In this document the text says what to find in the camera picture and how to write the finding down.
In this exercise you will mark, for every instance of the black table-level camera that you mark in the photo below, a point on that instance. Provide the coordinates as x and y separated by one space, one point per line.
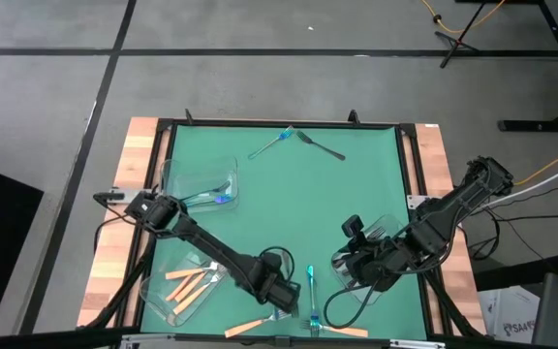
281 340

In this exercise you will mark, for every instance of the black tripod stand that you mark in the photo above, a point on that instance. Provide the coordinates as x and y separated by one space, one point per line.
455 42

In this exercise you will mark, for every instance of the clear glass baking dish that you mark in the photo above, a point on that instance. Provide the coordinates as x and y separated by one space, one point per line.
163 310
390 223
182 169

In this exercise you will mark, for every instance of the white cardboard box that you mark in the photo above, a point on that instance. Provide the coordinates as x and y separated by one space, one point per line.
506 315

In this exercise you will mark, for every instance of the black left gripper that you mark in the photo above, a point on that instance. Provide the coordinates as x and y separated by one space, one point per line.
284 296

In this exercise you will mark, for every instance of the white metal mounting plate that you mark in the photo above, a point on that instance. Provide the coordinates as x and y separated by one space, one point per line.
413 202
133 192

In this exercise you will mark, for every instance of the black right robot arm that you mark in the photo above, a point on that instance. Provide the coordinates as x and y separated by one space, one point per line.
453 208

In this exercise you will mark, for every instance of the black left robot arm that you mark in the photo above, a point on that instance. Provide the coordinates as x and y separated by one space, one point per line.
211 247

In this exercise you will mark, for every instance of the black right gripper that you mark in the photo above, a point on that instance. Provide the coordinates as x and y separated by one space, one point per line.
373 259

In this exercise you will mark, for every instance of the black metal table frame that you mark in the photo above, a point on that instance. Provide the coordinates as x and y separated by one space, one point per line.
284 123

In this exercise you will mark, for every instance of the green table mat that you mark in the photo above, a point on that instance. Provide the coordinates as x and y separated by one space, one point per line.
284 194

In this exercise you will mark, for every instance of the black desk frame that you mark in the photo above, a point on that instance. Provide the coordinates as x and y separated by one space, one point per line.
540 125

